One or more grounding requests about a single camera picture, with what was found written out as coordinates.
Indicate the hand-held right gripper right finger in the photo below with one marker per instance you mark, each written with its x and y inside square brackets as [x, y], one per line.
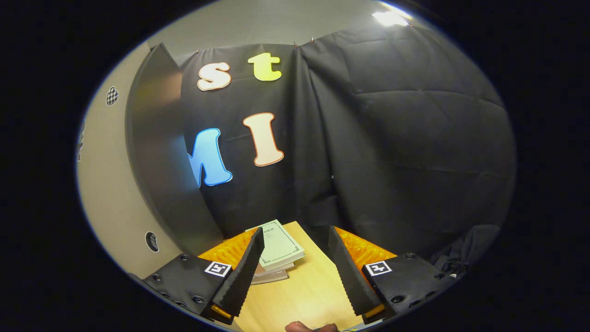
[348, 272]

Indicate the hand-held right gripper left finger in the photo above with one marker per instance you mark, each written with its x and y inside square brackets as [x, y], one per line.
[242, 276]

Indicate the dark grey cabinet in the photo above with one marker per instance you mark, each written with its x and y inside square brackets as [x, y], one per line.
[161, 147]

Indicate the brown book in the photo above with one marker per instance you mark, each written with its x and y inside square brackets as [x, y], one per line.
[276, 270]

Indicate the green book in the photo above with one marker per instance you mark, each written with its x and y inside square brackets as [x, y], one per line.
[281, 246]

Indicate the black backdrop cloth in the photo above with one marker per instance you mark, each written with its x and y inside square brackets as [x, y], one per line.
[392, 138]

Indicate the small ceiling light panel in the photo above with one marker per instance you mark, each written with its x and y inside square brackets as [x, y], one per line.
[389, 18]

